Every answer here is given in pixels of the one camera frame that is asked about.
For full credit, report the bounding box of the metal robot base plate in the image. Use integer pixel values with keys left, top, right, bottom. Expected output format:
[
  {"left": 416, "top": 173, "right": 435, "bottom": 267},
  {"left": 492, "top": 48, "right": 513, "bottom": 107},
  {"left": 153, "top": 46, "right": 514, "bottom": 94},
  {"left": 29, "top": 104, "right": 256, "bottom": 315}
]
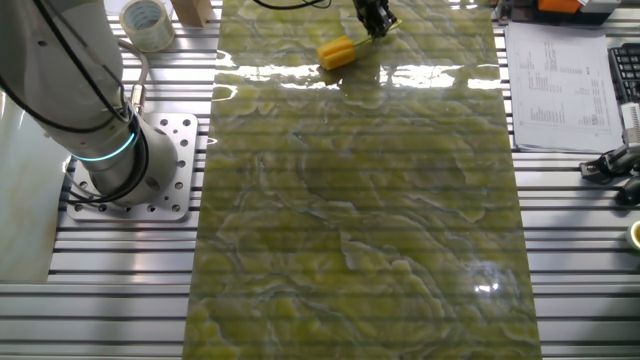
[{"left": 66, "top": 112, "right": 200, "bottom": 223}]

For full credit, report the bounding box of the black round knob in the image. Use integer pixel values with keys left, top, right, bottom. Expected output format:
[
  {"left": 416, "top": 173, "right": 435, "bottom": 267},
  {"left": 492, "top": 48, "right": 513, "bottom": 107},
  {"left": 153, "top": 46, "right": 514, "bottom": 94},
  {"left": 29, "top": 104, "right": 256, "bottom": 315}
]
[{"left": 615, "top": 174, "right": 640, "bottom": 206}]

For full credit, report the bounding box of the wooden block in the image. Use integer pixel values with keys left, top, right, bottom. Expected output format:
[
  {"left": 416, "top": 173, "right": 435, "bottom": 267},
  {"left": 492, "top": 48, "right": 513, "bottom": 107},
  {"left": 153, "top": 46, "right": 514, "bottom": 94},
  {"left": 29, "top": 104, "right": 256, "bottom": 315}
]
[{"left": 169, "top": 0, "right": 214, "bottom": 29}]

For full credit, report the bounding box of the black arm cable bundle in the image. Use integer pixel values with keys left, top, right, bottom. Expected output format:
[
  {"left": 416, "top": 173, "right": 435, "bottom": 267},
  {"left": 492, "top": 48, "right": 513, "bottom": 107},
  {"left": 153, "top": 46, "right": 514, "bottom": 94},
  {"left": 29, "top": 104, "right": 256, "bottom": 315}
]
[{"left": 0, "top": 0, "right": 150, "bottom": 205}]

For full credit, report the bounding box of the emergency stop button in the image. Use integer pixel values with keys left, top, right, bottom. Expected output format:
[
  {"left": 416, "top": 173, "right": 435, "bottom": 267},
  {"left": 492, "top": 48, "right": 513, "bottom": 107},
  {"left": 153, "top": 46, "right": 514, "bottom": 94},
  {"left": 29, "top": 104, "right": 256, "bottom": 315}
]
[{"left": 625, "top": 219, "right": 640, "bottom": 251}]

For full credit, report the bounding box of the black keyboard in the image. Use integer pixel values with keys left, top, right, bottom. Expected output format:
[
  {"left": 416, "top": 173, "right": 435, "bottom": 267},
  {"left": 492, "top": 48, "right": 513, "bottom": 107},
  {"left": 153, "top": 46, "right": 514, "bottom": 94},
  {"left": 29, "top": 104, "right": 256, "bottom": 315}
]
[{"left": 607, "top": 42, "right": 640, "bottom": 106}]

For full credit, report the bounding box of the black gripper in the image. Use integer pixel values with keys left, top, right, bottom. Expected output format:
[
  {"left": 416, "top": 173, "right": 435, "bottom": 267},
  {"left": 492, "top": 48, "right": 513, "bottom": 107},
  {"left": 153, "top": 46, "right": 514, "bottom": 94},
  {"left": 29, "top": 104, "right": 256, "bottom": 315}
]
[{"left": 351, "top": 0, "right": 399, "bottom": 39}]

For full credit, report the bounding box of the printed table paper sheet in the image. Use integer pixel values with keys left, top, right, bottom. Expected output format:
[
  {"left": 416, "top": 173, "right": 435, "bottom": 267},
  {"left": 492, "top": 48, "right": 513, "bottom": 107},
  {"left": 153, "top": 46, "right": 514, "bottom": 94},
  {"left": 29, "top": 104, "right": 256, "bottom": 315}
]
[{"left": 503, "top": 20, "right": 625, "bottom": 154}]

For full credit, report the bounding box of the black camera clamp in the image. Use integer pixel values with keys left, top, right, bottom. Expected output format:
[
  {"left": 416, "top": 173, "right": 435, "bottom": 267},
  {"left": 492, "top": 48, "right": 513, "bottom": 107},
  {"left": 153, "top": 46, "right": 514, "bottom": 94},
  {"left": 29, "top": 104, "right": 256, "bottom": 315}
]
[{"left": 579, "top": 158, "right": 609, "bottom": 182}]

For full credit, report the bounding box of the beige tape roll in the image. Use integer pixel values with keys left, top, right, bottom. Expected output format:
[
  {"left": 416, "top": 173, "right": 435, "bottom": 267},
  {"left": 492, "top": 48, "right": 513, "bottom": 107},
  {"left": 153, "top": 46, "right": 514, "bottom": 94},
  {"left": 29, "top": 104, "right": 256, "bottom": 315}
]
[{"left": 118, "top": 0, "right": 176, "bottom": 54}]

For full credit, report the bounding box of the silver ribbed camera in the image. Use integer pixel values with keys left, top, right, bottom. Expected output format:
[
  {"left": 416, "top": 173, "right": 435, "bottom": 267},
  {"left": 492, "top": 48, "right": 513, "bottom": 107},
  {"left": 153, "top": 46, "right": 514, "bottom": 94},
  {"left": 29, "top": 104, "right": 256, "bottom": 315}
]
[{"left": 607, "top": 102, "right": 640, "bottom": 171}]

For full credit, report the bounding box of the orange and black device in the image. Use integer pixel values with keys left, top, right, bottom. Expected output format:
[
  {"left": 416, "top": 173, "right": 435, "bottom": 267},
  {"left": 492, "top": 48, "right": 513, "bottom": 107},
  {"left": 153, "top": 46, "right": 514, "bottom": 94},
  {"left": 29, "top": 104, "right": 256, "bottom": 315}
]
[{"left": 494, "top": 0, "right": 622, "bottom": 26}]

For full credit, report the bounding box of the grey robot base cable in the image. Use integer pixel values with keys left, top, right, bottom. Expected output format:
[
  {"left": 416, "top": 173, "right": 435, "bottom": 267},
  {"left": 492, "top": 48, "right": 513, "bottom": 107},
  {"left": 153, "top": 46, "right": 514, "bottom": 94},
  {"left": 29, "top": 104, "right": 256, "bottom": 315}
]
[{"left": 117, "top": 39, "right": 151, "bottom": 115}]

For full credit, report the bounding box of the yellow sponge brush green handle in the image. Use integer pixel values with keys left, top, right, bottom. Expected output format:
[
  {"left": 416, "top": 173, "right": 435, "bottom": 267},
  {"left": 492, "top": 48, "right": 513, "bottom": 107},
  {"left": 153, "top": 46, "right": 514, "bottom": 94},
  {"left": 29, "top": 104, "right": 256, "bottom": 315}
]
[{"left": 317, "top": 18, "right": 404, "bottom": 71}]

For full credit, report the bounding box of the green marble pattern mat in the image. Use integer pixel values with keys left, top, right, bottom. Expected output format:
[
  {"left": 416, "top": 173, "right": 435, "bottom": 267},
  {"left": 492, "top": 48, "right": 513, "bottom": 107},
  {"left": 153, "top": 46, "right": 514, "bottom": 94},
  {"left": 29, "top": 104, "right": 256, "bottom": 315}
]
[{"left": 182, "top": 0, "right": 544, "bottom": 360}]

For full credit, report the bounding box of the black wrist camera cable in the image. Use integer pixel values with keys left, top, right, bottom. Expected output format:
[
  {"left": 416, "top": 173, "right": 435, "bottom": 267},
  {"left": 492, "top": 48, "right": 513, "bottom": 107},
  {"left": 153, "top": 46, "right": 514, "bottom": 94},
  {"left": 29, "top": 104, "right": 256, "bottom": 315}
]
[{"left": 251, "top": 0, "right": 332, "bottom": 11}]

